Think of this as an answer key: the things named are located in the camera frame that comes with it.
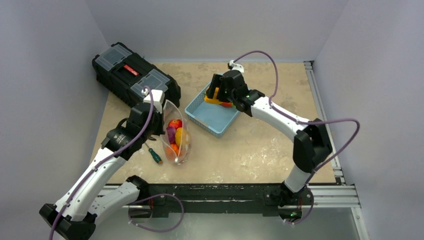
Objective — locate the black plastic toolbox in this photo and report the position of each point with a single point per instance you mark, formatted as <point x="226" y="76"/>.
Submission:
<point x="124" y="73"/>

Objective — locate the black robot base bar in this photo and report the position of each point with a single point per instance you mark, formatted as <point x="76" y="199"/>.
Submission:
<point x="158" y="200"/>

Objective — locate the light blue plastic basket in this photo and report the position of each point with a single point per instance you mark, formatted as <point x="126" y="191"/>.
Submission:
<point x="213" y="118"/>

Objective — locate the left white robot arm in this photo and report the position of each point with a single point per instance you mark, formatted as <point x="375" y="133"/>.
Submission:
<point x="76" y="215"/>

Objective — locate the clear zip top bag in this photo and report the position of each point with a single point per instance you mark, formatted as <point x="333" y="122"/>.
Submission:
<point x="170" y="111"/>

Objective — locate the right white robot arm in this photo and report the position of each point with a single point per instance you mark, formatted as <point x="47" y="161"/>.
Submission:
<point x="311" y="142"/>

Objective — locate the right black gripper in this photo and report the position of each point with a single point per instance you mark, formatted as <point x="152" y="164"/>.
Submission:
<point x="218" y="89"/>

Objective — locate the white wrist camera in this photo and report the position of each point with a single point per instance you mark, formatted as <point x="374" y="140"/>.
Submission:
<point x="152" y="96"/>
<point x="233" y="66"/>

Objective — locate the red toy apple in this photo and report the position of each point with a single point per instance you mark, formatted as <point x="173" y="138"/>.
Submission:
<point x="175" y="123"/>

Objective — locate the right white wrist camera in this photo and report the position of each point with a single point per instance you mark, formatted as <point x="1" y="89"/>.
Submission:
<point x="233" y="66"/>

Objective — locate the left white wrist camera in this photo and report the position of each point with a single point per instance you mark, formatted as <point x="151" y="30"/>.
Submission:
<point x="152" y="96"/>

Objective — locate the yellow toy bell pepper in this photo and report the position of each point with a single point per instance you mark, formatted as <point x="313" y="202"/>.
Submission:
<point x="214" y="99"/>

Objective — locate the green handled screwdriver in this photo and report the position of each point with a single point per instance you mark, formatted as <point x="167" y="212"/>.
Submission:
<point x="154" y="155"/>

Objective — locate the orange toy pumpkin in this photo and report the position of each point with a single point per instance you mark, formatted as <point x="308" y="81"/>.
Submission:
<point x="172" y="152"/>

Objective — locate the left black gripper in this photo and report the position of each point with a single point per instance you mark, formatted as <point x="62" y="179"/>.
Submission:
<point x="160" y="118"/>

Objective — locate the red toy chili pepper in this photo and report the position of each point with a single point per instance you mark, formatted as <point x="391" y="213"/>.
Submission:
<point x="227" y="104"/>

